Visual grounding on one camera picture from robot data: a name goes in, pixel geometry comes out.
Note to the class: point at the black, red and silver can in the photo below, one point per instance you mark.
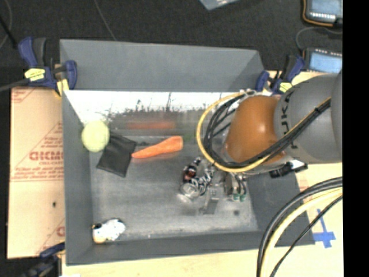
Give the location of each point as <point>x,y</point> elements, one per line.
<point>191,180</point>

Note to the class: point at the white and black toy animal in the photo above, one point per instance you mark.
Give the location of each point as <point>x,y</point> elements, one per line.
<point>109,230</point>

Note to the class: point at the brown cardboard board, red print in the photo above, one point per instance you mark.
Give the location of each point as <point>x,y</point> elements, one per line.
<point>34,143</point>

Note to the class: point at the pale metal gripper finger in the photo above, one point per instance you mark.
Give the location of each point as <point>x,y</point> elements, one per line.
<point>204,204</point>
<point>212,206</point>

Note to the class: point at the black cloth pouch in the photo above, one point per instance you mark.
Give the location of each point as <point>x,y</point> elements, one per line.
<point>116,156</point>

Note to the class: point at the orange toy carrot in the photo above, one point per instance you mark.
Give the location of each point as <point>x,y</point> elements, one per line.
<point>160,148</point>

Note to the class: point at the black cylinder on white bracket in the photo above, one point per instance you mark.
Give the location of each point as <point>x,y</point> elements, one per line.
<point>284,170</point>

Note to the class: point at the grey metal bin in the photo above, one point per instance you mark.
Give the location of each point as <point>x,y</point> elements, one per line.
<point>150,200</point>

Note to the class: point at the pale green ball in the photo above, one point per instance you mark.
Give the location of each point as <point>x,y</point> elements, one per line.
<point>95,136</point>

